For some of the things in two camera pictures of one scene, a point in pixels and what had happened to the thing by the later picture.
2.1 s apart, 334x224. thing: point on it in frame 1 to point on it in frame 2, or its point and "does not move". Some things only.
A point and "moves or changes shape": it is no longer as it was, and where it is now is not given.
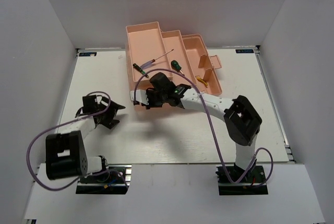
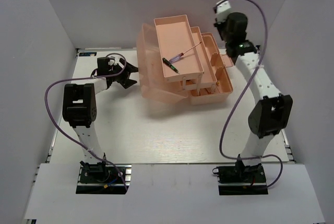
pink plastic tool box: [185, 59] moves or changes shape
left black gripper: [109, 121] to [125, 81]
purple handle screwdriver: [150, 63] to [174, 59]
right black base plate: [226, 187] does not move
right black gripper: [151, 105] to [218, 25]
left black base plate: [116, 179] does not move
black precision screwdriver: [136, 67] to [175, 69]
